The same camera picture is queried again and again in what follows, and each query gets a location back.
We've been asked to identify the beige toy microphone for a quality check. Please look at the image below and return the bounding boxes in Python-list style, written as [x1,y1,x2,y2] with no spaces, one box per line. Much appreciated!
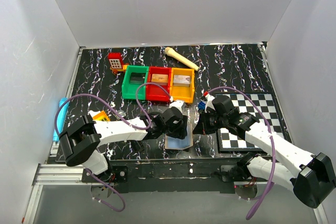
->
[164,47,200,71]

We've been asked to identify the red plastic bin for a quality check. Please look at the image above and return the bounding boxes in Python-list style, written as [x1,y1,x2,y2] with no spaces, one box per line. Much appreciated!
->
[145,66,171,102]

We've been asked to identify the beige leather card holder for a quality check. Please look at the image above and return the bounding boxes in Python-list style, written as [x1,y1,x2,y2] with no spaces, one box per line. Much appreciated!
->
[165,116,193,150]

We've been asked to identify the orange card box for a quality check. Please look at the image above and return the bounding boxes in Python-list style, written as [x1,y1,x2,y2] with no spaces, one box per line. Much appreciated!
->
[151,73,169,86]

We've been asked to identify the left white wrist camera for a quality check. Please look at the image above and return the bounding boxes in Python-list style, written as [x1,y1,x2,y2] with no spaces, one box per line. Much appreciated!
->
[169,100,185,113]

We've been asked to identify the silver card box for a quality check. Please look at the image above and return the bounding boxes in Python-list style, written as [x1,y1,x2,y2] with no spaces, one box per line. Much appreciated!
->
[173,74,191,87]

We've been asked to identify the colourful toy block building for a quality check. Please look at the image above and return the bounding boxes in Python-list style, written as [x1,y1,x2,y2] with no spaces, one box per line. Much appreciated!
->
[89,110,110,121]

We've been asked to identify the checkered chess board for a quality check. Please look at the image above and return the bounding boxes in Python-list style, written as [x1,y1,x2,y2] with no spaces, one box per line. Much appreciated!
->
[217,93,291,153]

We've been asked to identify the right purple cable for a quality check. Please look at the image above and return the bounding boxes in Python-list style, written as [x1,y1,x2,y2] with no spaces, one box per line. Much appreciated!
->
[204,86,276,221]

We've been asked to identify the blue toy microphone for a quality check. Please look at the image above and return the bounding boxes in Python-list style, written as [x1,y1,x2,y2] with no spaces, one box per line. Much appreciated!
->
[53,102,69,143]

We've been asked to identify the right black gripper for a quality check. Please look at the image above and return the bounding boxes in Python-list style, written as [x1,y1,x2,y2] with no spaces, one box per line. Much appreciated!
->
[193,109,227,135]

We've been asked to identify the black card box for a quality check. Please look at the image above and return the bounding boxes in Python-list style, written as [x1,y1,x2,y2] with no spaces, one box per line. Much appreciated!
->
[130,72,146,84]

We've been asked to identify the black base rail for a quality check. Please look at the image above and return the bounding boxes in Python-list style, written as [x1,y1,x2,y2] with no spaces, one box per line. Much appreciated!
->
[81,159,271,195]

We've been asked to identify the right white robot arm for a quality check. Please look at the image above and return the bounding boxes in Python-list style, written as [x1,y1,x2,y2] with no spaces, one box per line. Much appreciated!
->
[193,93,335,208]

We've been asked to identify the small blue toy block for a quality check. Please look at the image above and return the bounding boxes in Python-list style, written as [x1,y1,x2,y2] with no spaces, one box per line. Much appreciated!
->
[197,101,206,111]

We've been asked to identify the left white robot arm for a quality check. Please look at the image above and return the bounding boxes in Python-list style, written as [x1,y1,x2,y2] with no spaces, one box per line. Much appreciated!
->
[59,107,188,182]

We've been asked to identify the green plastic bin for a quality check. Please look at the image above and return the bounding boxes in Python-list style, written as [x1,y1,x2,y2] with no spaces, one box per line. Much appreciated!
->
[121,65,149,100]

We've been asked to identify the yellow plastic bin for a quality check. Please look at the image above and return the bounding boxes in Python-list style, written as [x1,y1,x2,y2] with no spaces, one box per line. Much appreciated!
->
[170,68,195,104]

